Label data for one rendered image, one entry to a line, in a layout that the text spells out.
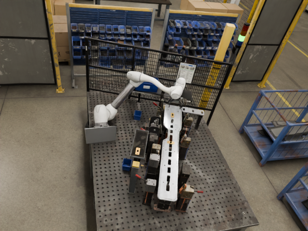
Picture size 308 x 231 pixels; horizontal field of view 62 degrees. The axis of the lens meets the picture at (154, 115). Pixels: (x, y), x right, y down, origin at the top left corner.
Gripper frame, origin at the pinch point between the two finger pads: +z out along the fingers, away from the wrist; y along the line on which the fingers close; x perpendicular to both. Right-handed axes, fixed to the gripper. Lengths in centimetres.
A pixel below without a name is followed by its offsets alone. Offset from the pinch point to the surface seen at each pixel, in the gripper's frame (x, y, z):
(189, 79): 54, 16, -9
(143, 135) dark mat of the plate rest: -58, -31, -2
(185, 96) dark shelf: 40.8, 15.5, 10.4
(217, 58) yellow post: 58, 45, -44
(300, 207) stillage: -45, 194, 98
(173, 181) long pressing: -97, 4, 14
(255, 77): 267, 195, 90
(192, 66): 54, 16, -29
